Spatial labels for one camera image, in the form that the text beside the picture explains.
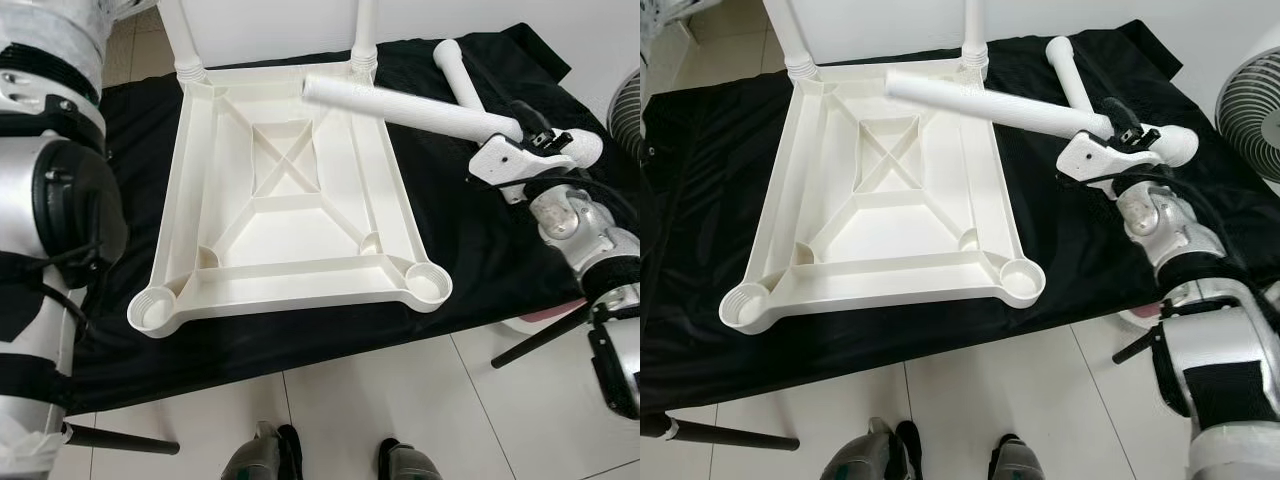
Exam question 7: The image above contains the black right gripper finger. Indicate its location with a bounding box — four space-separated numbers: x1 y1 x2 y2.
508 99 549 137
1100 96 1143 135

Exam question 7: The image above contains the white plastic table leg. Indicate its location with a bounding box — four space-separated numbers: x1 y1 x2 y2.
961 0 992 73
158 0 210 85
1045 35 1097 114
301 74 605 171
884 69 1200 170
761 0 820 83
432 38 493 117
349 0 382 75

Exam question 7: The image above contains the white plastic table top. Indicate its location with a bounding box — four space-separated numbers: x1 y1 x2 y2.
718 54 1048 337
127 58 454 340

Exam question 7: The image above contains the white floor fan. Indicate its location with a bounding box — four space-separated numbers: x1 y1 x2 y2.
607 68 640 163
1214 44 1280 184

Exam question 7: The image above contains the black table cloth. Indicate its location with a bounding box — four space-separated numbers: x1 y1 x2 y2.
640 19 1280 417
60 22 640 417

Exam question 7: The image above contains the grey robot right foot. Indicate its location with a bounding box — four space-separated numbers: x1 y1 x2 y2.
377 437 447 480
987 431 1047 480

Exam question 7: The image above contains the grey robot foot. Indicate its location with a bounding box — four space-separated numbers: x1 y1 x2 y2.
819 417 923 480
377 437 447 480
987 431 1047 480
219 419 303 480

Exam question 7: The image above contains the grey robot left foot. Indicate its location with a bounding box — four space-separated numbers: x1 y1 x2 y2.
819 417 923 480
219 419 303 480

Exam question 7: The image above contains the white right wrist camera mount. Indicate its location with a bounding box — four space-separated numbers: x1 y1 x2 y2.
467 134 580 207
1056 129 1168 188

